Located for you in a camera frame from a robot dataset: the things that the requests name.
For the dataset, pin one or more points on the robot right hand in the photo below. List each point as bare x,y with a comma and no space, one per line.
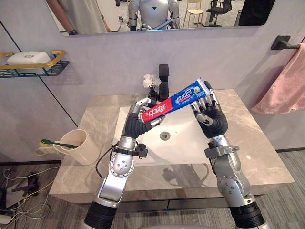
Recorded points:
212,119

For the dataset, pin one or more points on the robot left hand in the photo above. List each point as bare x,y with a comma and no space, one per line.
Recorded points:
135,124

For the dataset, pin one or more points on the red blue toothpaste tube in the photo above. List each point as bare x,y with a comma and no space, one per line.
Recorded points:
175,101

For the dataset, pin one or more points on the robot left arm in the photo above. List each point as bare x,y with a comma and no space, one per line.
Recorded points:
114,176

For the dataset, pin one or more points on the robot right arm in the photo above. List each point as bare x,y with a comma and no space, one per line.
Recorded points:
233,181

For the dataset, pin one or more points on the marble washtable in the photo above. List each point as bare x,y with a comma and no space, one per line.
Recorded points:
171,148

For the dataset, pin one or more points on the metal sink drain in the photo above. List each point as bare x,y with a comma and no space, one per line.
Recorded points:
165,135

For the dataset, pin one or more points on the white sink basin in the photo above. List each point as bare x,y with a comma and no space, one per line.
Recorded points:
171,140

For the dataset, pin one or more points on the white flowers in black vase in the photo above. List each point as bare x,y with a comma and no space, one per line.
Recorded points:
151,83

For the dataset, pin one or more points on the black faucet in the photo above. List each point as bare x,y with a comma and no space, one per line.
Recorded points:
164,82

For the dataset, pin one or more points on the cream plastic cup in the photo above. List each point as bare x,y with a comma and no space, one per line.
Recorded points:
77,147

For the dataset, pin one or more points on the pink towel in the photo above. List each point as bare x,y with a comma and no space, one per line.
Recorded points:
283,83

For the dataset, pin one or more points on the green yellow toothbrush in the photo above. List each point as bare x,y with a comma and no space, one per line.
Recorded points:
56,143

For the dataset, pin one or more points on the black towel bar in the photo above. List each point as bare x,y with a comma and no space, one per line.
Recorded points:
284,43

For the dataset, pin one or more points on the black floor device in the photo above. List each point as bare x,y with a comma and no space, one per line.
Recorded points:
26,184

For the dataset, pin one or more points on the white soap box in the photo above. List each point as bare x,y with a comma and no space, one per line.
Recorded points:
28,59

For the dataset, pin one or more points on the wall mirror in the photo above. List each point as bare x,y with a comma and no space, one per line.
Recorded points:
157,15

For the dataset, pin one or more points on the black gold wall shelf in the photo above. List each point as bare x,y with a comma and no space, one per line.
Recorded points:
31,68

